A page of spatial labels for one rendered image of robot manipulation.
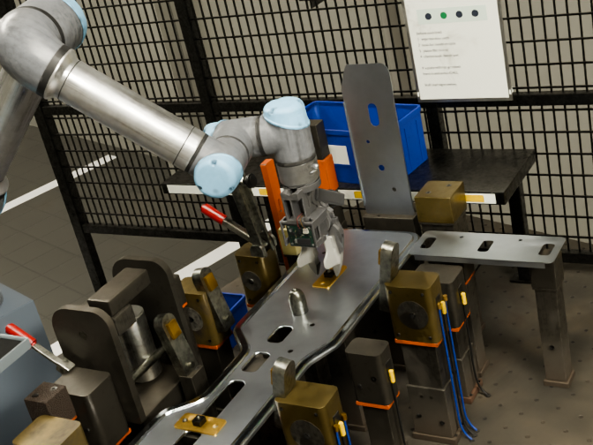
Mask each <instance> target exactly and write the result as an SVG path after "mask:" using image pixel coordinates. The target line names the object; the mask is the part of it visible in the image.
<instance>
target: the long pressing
mask: <svg viewBox="0 0 593 445"><path fill-rule="evenodd" d="M343 232H344V251H343V261H342V265H345V266H347V268H346V270H345V271H344V272H343V273H342V274H341V275H340V276H339V278H338V279H337V280H336V281H335V282H334V283H333V284H332V286H331V287H330V288H328V289H324V288H314V287H312V285H313V284H314V283H315V282H316V281H317V279H318V278H319V277H320V276H321V275H322V274H323V273H324V272H325V271H326V268H325V266H324V259H325V255H326V254H322V253H325V252H326V249H325V247H324V243H323V244H322V245H320V246H319V247H318V248H317V250H318V252H319V255H318V257H319V261H320V269H319V274H318V275H315V273H314V272H313V271H312V269H311V268H310V266H309V264H306V265H304V266H302V267H299V266H298V265H297V262H295V263H294V264H293V265H292V266H291V267H290V268H289V269H288V270H287V271H286V272H285V274H284V275H283V276H282V277H281V278H280V279H279V280H278V281H277V282H276V283H275V284H274V285H273V286H272V287H271V288H270V289H269V290H268V292H267V293H266V294H265V295H264V296H263V297H262V298H261V299H260V300H259V301H258V302H257V303H256V304H255V305H254V306H253V307H252V308H251V310H250V311H249V312H248V313H247V314H246V315H245V316H244V317H243V318H242V319H241V320H240V321H239V322H238V323H237V324H236V325H235V327H234V329H233V335H234V337H235V340H236V343H237V345H238V347H239V349H240V353H239V355H238V356H237V357H236V358H235V359H234V360H233V361H232V363H231V364H230V365H229V366H228V367H227V368H226V369H225V370H224V371H223V373H222V374H221V375H220V376H219V377H218V378H217V379H216V380H215V381H214V383H213V384H212V385H211V386H210V387H209V388H208V389H207V390H206V391H205V392H204V393H203V394H202V395H200V396H198V397H196V398H194V399H192V400H190V401H187V402H184V403H181V404H177V405H174V406H171V407H169V408H167V409H165V410H163V411H161V412H159V413H158V414H157V415H155V416H154V417H153V419H152V420H151V421H150V422H149V423H148V424H147V425H146V426H145V427H144V428H143V429H142V430H141V431H140V432H139V433H138V435H137V436H136V437H135V438H134V439H133V440H132V441H131V442H130V443H129V444H128V445H177V444H178V443H179V442H180V441H181V439H182V438H183V437H184V436H185V435H186V434H188V433H195V432H190V431H185V430H181V429H176V428H175V427H174V425H175V423H176V422H177V421H178V420H179V419H180V418H181V417H182V416H183V415H184V414H185V413H187V412H189V413H194V414H199V415H203V414H204V413H205V412H206V411H207V410H208V408H209V407H210V406H211V405H212V404H213V403H214V401H215V400H216V399H217V398H218V397H219V396H220V395H221V393H222V392H223V391H224V390H225V389H226V388H227V387H228V386H229V384H231V383H234V382H237V383H243V384H244V386H243V387H242V388H241V390H240V391H239V392H238V393H237V394H236V395H235V397H234V398H233V399H232V400H231V401H230V402H229V404H228V405H227V406H226V407H225V408H224V409H223V411H222V412H221V413H220V414H219V415H218V417H217V418H218V419H226V421H227V423H226V424H225V426H224V427H223V428H222V429H221V430H220V432H219V433H218V434H217V435H208V434H200V433H195V434H200V437H199V438H198V439H197V440H196V441H195V443H194V444H193V445H247V444H248V442H249V441H250V440H251V439H252V437H253V436H254V435H255V434H256V433H257V432H258V430H259V429H260V428H261V427H262V426H263V424H264V423H265V422H266V420H267V419H268V418H269V417H270V415H271V414H272V413H273V412H274V398H273V385H272V384H271V371H270V370H271V368H272V367H273V366H274V363H275V361H276V359H278V358H279V357H283V358H288V359H291V360H294V361H295V366H296V381H298V380H299V379H300V378H301V377H302V375H303V374H304V373H305V372H306V370H307V369H308V368H309V367H310V366H311V365H313V364H314V363H316V362H317V361H319V360H320V359H322V358H324V357H325V356H326V355H328V354H329V353H331V352H333V351H335V350H336V349H337V348H339V347H340V346H341V345H342V343H343V342H344V341H345V339H346V338H347V337H348V336H349V334H350V333H351V331H352V330H353V329H354V328H355V326H356V325H357V323H358V322H359V321H360V320H361V319H362V318H363V317H364V315H365V314H366V313H367V311H368V310H369V309H370V308H371V306H372V305H373V304H374V302H375V301H376V300H377V298H378V297H379V267H380V265H379V249H380V248H381V246H382V245H383V243H384V242H385V240H389V241H393V242H396V243H398V244H399V268H398V270H400V269H401V268H402V266H403V265H404V264H405V263H406V261H407V260H408V259H409V257H410V256H411V255H410V254H409V251H410V250H411V248H412V247H413V246H414V245H415V243H416V242H417V241H418V239H419V238H420V237H419V236H418V235H417V234H416V233H414V232H408V231H391V230H358V229H343ZM294 288H298V289H300V290H301V291H302V292H303V293H304V295H305V298H306V302H307V305H308V309H309V311H308V313H306V314H304V315H301V316H294V315H292V314H291V310H290V306H289V292H290V291H291V290H292V289H294ZM311 324H315V325H314V326H311ZM280 328H290V329H292V331H291V332H290V333H289V334H288V335H287V337H286V338H285V339H284V340H283V341H282V342H280V343H270V342H268V341H269V340H270V338H271V337H272V336H273V335H274V334H275V333H276V332H277V330H278V329H280ZM288 351H292V352H291V353H288ZM259 354H262V355H268V356H269V358H268V359H267V360H266V361H265V362H264V364H263V365H262V366H261V367H260V368H259V369H258V370H257V371H255V372H245V371H243V370H244V368H245V367H246V366H247V365H248V364H249V362H250V361H251V360H252V359H253V358H254V357H255V356H256V355H259Z"/></svg>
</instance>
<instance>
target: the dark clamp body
mask: <svg viewBox="0 0 593 445"><path fill-rule="evenodd" d="M54 383H55V384H61V385H65V386H66V388H67V390H68V393H69V396H70V398H71V402H72V404H73V407H74V409H75V412H76V415H77V418H76V419H75V420H76V421H79V422H80V423H81V425H82V428H83V430H84V433H85V436H86V439H87V442H88V444H89V445H128V444H129V440H128V437H127V435H128V434H129V433H130V432H131V429H130V428H129V427H128V424H127V421H126V419H125V416H124V412H123V409H122V407H121V404H120V402H119V399H118V396H117V393H116V390H115V387H114V384H113V381H112V379H111V377H110V374H109V373H108V372H103V371H97V370H92V369H86V368H80V367H74V368H73V369H72V370H71V371H70V372H69V373H64V374H63V375H62V376H61V377H60V378H59V379H58V380H56V381H55V382H54Z"/></svg>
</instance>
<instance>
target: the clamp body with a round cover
mask: <svg viewBox="0 0 593 445"><path fill-rule="evenodd" d="M12 443H13V445H89V444H88V442H87V439H86V436H85V433H84V430H83V428H82V425H81V423H80V422H79V421H76V420H71V419H63V418H59V417H54V416H49V415H41V416H40V417H38V418H37V419H35V420H34V421H33V422H32V423H31V424H30V425H29V426H28V427H27V428H26V429H24V430H23V431H22V432H21V433H20V434H19V435H18V436H17V437H16V438H15V439H14V440H13V441H12Z"/></svg>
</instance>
